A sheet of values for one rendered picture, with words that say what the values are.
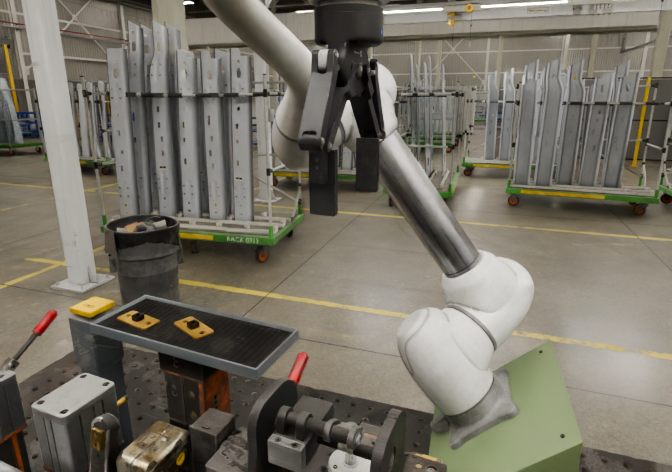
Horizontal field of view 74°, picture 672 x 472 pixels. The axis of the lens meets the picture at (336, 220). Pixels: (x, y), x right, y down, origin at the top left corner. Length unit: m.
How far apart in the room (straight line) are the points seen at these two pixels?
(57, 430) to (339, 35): 0.70
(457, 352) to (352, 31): 0.78
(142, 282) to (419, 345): 2.54
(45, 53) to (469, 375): 3.74
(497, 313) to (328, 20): 0.83
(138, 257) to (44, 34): 1.85
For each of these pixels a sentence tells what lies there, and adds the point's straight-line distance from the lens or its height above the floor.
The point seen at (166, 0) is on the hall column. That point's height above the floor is 3.00.
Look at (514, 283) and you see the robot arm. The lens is 1.18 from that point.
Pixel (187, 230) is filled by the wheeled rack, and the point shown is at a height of 0.27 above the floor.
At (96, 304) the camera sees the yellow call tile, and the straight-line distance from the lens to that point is 1.06.
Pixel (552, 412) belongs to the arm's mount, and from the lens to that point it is 1.07.
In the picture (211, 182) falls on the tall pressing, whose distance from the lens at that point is 4.90.
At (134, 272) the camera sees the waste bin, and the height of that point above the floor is 0.43.
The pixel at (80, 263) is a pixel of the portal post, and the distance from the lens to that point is 4.37.
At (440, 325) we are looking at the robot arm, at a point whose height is 1.07.
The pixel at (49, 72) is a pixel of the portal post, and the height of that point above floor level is 1.75.
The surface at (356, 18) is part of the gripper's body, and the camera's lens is 0.50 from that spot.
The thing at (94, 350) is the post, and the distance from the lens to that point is 1.06.
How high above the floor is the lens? 1.57
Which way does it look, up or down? 15 degrees down
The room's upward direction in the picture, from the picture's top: straight up
